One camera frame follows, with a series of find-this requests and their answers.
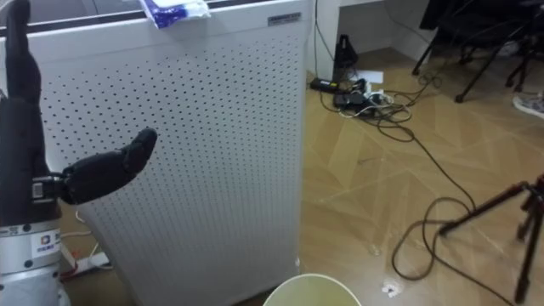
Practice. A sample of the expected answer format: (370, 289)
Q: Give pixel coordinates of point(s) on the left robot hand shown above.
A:
(19, 149)

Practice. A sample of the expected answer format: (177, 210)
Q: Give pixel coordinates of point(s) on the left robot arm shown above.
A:
(25, 263)

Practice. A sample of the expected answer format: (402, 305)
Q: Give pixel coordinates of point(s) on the white power strip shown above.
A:
(87, 262)

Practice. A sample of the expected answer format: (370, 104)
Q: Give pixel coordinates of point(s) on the white perforated air purifier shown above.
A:
(191, 170)

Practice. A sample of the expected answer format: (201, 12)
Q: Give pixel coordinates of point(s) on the blue white wipes pack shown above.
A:
(172, 10)

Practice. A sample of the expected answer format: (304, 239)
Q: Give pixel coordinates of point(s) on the black power adapter brick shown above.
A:
(324, 85)

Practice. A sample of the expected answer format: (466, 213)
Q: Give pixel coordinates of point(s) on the black pyramid shaped device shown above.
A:
(345, 57)

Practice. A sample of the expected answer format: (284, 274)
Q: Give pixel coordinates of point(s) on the black power strip with plugs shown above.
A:
(355, 98)

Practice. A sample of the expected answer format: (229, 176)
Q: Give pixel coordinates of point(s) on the white paper sheet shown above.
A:
(369, 76)

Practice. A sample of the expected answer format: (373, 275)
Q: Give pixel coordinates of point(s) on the crumpled white paper scrap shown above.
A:
(391, 289)

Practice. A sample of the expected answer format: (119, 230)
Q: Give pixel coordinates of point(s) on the black office chair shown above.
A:
(480, 34)

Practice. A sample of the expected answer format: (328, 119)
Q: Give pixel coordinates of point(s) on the black red tripod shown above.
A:
(529, 229)

